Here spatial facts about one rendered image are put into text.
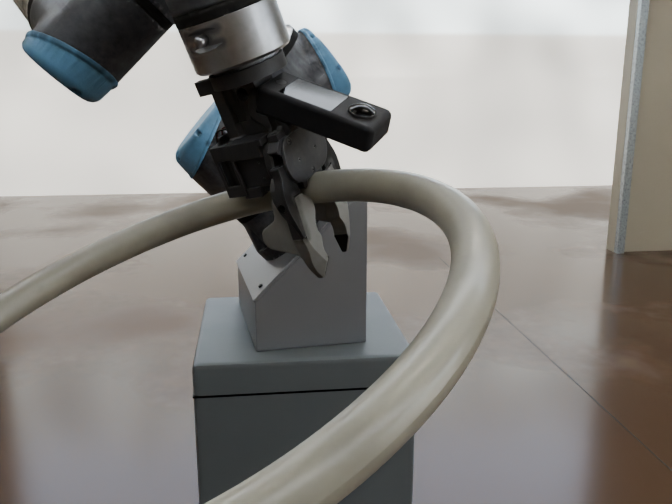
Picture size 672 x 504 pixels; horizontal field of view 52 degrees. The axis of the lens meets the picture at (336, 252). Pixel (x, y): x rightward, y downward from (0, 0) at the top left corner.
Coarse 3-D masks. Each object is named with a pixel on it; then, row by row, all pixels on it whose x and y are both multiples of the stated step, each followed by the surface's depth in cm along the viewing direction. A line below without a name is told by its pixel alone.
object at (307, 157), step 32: (256, 64) 59; (224, 96) 63; (256, 96) 62; (256, 128) 64; (288, 128) 62; (224, 160) 65; (256, 160) 64; (288, 160) 62; (320, 160) 66; (256, 192) 65
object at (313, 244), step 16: (272, 208) 66; (304, 208) 64; (272, 224) 67; (304, 224) 64; (272, 240) 67; (288, 240) 66; (304, 240) 64; (320, 240) 66; (304, 256) 66; (320, 256) 66; (320, 272) 67
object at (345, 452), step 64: (320, 192) 64; (384, 192) 58; (448, 192) 50; (128, 256) 69; (0, 320) 62; (448, 320) 35; (384, 384) 32; (448, 384) 33; (320, 448) 30; (384, 448) 30
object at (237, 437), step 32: (224, 320) 142; (384, 320) 142; (224, 352) 125; (256, 352) 125; (288, 352) 125; (320, 352) 125; (352, 352) 125; (384, 352) 125; (224, 384) 121; (256, 384) 122; (288, 384) 123; (320, 384) 123; (352, 384) 124; (224, 416) 122; (256, 416) 123; (288, 416) 124; (320, 416) 125; (224, 448) 124; (256, 448) 125; (288, 448) 125; (224, 480) 125; (384, 480) 129
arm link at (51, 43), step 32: (32, 0) 69; (64, 0) 66; (96, 0) 65; (128, 0) 65; (32, 32) 66; (64, 32) 65; (96, 32) 65; (128, 32) 66; (160, 32) 69; (64, 64) 66; (96, 64) 66; (128, 64) 69; (96, 96) 69
